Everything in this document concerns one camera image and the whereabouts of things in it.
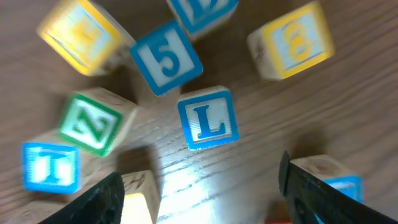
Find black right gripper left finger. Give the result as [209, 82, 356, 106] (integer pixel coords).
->
[39, 172, 125, 224]

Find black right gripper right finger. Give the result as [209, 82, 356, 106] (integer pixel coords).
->
[279, 152, 397, 224]

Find blue L wooden block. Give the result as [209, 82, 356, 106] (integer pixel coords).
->
[177, 85, 239, 151]

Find blue D block right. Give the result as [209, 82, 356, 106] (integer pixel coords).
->
[291, 154, 363, 202]

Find blue d block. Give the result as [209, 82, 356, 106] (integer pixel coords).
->
[166, 0, 239, 41]
[291, 154, 363, 202]

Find yellow block middle right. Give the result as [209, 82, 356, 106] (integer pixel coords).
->
[121, 170, 160, 224]

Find blue T wooden block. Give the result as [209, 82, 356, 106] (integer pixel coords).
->
[21, 130, 94, 195]

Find blue 2 wooden block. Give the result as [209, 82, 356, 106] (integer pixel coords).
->
[2, 201, 66, 224]

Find green Z wooden block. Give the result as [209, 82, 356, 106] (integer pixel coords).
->
[57, 87, 139, 157]

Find yellow 8 wooden block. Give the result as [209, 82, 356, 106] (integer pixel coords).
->
[247, 1, 335, 81]

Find blue 5 wooden block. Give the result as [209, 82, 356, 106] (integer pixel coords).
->
[130, 20, 203, 96]

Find yellow block far top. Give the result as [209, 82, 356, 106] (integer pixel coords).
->
[37, 0, 136, 77]

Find blue D block far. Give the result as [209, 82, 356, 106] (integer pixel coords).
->
[166, 0, 239, 41]

